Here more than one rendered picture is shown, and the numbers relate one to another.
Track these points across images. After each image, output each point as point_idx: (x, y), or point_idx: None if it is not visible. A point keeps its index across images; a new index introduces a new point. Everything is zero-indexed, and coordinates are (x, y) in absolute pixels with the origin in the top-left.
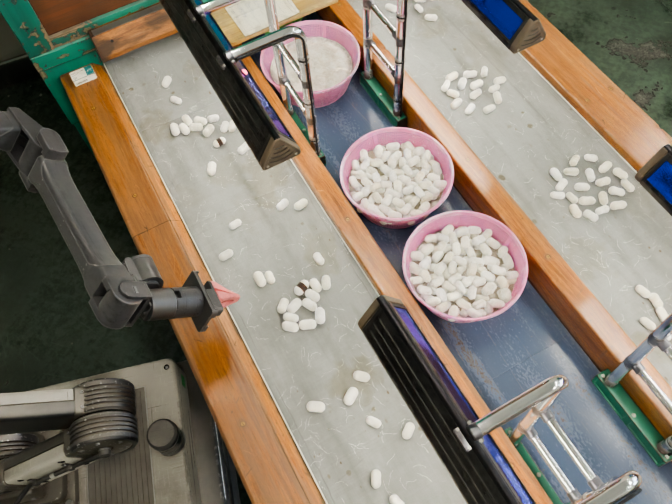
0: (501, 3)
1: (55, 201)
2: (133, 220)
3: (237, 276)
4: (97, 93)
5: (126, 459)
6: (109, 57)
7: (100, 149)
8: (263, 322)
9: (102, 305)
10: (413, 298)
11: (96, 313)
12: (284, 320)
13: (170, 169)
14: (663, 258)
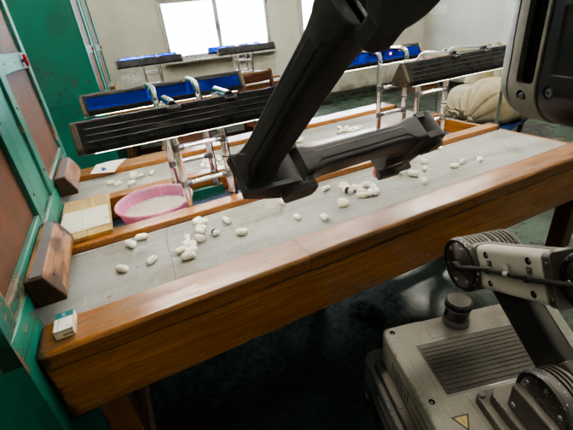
0: (222, 78)
1: (345, 142)
2: (292, 258)
3: (340, 214)
4: (104, 310)
5: (486, 349)
6: (66, 289)
7: (193, 293)
8: (374, 202)
9: (433, 124)
10: None
11: (438, 132)
12: (371, 196)
13: (232, 256)
14: (322, 131)
